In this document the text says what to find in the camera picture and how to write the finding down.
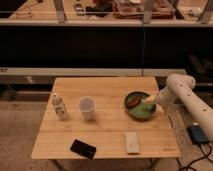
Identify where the wooden folding table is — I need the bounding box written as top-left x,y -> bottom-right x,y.
32,77 -> 180,159

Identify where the blue power box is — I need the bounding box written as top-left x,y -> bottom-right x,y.
187,125 -> 209,144

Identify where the red tray on shelf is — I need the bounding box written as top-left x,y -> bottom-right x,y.
113,0 -> 175,19

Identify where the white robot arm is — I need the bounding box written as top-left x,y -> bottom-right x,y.
144,74 -> 213,142

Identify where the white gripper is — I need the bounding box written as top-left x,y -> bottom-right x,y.
144,87 -> 172,107

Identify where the beige sponge block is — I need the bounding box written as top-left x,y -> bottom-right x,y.
124,132 -> 140,154

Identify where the black smartphone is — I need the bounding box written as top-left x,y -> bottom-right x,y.
70,139 -> 96,159

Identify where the metal shelf rack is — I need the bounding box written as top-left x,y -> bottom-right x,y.
0,0 -> 213,27

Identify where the black floor cable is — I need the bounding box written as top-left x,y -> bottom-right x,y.
176,142 -> 213,171

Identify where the small labelled clear bottle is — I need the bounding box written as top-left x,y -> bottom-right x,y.
52,93 -> 68,121

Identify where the green bowl with food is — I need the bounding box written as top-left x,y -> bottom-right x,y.
124,92 -> 156,119

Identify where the dark object on shelf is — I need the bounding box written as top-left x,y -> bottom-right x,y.
86,3 -> 112,17

